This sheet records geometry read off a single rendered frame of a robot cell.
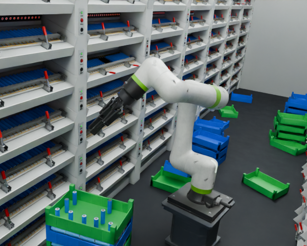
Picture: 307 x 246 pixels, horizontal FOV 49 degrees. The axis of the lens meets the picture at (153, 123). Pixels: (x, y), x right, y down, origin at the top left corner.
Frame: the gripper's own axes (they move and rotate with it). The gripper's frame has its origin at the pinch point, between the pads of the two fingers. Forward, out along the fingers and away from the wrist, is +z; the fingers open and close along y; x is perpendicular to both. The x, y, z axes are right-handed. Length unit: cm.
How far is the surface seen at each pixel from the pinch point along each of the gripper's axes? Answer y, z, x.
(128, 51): 84, -30, -23
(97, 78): 40.0, -9.6, -2.1
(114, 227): -40.0, 15.4, -13.8
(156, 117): 104, -7, -92
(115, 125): 56, 8, -40
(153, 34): 86, -50, -28
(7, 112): -0.2, 17.1, 31.8
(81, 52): 31.8, -15.5, 16.4
